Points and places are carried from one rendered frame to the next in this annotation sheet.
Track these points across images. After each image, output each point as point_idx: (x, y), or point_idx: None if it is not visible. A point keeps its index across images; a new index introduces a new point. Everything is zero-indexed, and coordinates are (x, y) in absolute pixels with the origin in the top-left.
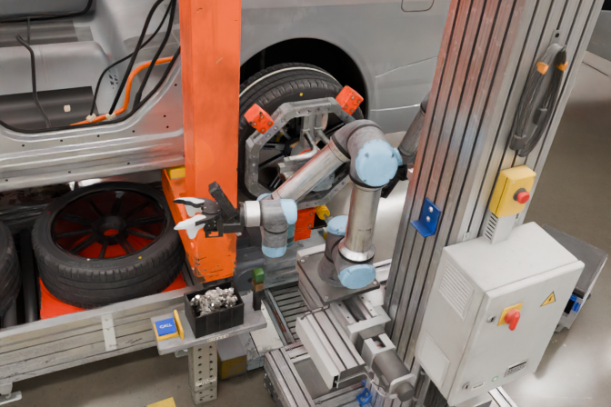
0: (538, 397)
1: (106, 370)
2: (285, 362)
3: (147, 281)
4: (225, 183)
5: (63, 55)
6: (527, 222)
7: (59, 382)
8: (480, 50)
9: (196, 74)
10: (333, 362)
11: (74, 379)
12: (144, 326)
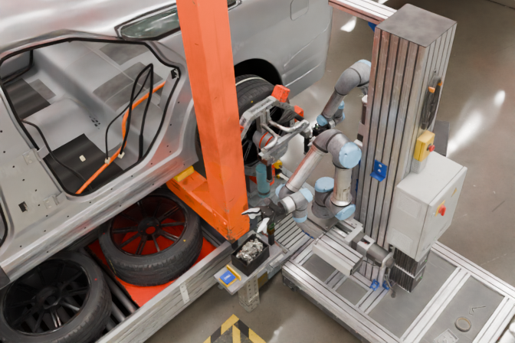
0: None
1: (183, 315)
2: (296, 266)
3: (192, 252)
4: (239, 181)
5: (55, 119)
6: None
7: (159, 334)
8: (397, 88)
9: (218, 132)
10: (346, 262)
11: (166, 328)
12: (201, 280)
